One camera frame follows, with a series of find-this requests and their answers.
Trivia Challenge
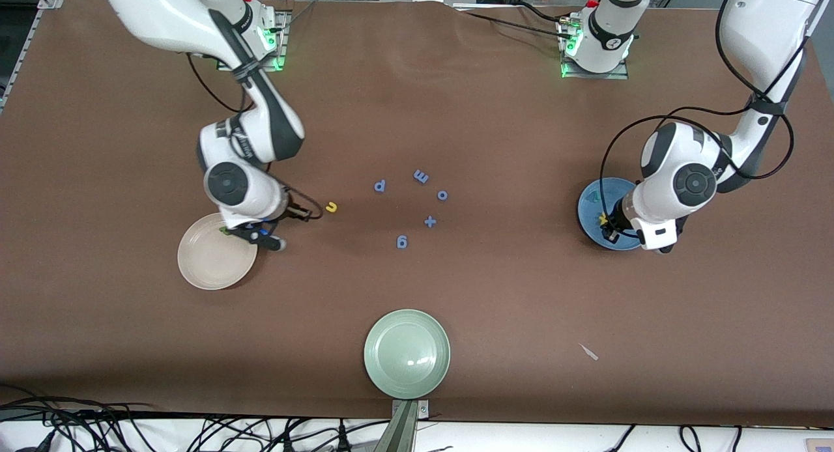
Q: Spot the black base supply cable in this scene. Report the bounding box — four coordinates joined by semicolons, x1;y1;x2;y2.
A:
456;8;568;33

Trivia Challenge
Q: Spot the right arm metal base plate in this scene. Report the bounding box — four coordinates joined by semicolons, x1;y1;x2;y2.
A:
257;10;289;72

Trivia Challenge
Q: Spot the beige brown plate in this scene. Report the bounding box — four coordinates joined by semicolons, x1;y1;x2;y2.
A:
177;212;259;290

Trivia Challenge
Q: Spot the pale green plate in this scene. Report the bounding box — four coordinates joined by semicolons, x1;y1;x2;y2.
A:
364;309;452;399

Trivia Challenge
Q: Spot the aluminium frame profile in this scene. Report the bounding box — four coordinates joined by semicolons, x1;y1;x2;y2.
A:
0;0;66;114

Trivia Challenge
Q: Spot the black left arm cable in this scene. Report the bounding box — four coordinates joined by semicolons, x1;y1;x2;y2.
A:
599;0;812;241

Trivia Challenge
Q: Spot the blue plate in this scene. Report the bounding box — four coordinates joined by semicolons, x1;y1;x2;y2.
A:
577;177;646;251

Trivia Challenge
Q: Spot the grey metal camera post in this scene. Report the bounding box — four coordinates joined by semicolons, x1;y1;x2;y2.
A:
375;400;420;452

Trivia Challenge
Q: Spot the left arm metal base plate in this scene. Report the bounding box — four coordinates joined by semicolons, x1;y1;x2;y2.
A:
562;61;630;80

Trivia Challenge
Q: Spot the brown table cover sheet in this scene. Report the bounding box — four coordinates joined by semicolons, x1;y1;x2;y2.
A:
0;0;834;428

